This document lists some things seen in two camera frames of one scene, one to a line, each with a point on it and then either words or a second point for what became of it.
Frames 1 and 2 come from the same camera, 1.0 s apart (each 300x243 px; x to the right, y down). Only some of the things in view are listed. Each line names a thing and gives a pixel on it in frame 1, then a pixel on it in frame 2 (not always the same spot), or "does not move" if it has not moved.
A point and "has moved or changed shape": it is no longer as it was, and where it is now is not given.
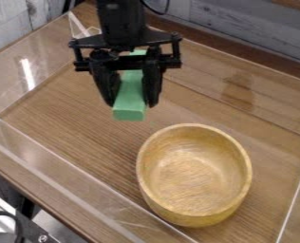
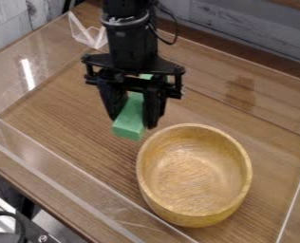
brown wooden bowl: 193,171 does not move
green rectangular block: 130,107 has moved or changed shape
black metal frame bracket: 31,233 does not move
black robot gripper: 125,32 to 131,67
